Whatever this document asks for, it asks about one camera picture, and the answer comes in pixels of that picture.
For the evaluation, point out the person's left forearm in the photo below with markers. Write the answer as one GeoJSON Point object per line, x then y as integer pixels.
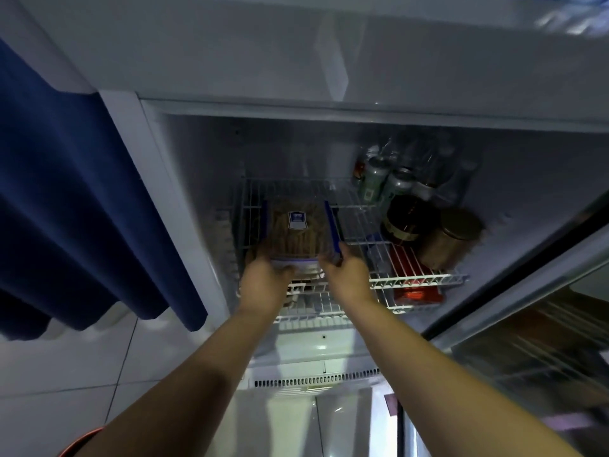
{"type": "Point", "coordinates": [181, 390]}

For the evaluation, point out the white display refrigerator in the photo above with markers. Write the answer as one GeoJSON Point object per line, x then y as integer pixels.
{"type": "Point", "coordinates": [238, 57]}

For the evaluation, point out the clear blue-clipped plastic container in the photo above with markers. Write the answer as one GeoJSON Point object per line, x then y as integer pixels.
{"type": "Point", "coordinates": [299, 261]}

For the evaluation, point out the small red can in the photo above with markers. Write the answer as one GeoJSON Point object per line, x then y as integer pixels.
{"type": "Point", "coordinates": [358, 171]}

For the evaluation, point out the dark glass jar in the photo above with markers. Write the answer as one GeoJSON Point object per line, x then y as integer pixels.
{"type": "Point", "coordinates": [409, 221]}

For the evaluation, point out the gold round tin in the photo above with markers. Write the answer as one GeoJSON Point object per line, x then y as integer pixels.
{"type": "Point", "coordinates": [449, 237]}

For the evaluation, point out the person's right hand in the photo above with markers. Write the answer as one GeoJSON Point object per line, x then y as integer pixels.
{"type": "Point", "coordinates": [349, 280]}

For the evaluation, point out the green drink can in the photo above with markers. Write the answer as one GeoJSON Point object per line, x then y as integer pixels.
{"type": "Point", "coordinates": [373, 180]}
{"type": "Point", "coordinates": [397, 185]}

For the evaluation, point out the group of cans and jars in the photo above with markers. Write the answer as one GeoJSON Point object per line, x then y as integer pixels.
{"type": "Point", "coordinates": [437, 161]}

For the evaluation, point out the person's right forearm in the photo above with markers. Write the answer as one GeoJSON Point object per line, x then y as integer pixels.
{"type": "Point", "coordinates": [452, 390]}

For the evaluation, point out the person's left hand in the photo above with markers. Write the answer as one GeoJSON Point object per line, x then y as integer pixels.
{"type": "Point", "coordinates": [264, 285]}

